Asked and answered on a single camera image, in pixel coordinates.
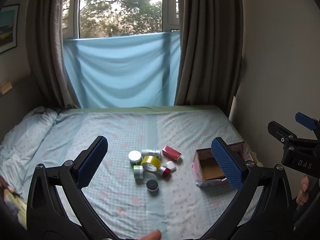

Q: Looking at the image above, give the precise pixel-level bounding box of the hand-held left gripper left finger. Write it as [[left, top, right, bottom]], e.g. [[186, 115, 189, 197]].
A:
[[26, 135, 118, 240]]

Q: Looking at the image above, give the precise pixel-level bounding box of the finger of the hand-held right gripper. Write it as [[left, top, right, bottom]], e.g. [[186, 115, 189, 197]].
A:
[[267, 121, 304, 153], [295, 112, 320, 132]]

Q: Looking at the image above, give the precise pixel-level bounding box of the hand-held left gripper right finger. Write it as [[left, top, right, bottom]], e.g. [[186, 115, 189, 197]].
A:
[[202, 137, 294, 240]]

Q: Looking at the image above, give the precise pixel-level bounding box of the patterned cardboard box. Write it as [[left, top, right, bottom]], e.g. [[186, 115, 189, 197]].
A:
[[192, 141, 253, 188]]

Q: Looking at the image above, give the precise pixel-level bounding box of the dark green jar white lid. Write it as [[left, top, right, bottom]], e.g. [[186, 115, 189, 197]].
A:
[[128, 150, 143, 167]]

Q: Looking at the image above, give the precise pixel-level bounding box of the light green small jar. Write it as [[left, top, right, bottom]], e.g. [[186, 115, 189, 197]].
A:
[[133, 165, 145, 180]]

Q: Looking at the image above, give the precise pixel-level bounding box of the red carton box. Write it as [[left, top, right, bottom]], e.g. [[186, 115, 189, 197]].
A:
[[162, 145, 182, 162]]

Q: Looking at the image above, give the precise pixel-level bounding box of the yellow tape roll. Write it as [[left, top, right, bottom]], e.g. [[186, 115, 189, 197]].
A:
[[141, 155, 162, 173]]

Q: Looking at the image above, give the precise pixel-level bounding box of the white printed bottle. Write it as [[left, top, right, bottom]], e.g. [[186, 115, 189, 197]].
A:
[[141, 149, 162, 159]]

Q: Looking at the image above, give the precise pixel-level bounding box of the black round jar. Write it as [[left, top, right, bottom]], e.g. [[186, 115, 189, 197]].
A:
[[146, 179, 159, 193]]

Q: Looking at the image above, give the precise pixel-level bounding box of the person's right hand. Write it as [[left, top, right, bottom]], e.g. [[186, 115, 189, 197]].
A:
[[296, 175, 312, 205]]

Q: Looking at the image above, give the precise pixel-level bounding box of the person's left hand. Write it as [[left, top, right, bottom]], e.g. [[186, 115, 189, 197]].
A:
[[138, 229, 162, 240]]

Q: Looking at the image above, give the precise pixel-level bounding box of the crumpled light blue quilt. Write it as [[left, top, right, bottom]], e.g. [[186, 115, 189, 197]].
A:
[[0, 106, 61, 180]]

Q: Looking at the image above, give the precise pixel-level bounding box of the colourful printed cloth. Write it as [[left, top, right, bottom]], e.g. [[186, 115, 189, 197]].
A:
[[0, 176, 27, 229]]

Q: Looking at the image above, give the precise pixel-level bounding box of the light blue hanging cloth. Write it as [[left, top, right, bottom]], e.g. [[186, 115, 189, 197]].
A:
[[63, 31, 181, 109]]

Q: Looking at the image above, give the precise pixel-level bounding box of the grey-brown curtain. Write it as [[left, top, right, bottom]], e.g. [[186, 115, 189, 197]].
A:
[[26, 0, 81, 108], [174, 0, 245, 117]]

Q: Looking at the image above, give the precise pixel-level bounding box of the small beige box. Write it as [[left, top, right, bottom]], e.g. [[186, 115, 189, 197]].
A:
[[0, 81, 13, 96]]

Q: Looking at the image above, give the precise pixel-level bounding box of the window with white frame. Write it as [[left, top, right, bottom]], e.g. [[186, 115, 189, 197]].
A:
[[62, 0, 181, 41]]

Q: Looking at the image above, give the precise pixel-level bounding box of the framed wall picture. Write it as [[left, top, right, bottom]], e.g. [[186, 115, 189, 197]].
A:
[[0, 4, 20, 54]]

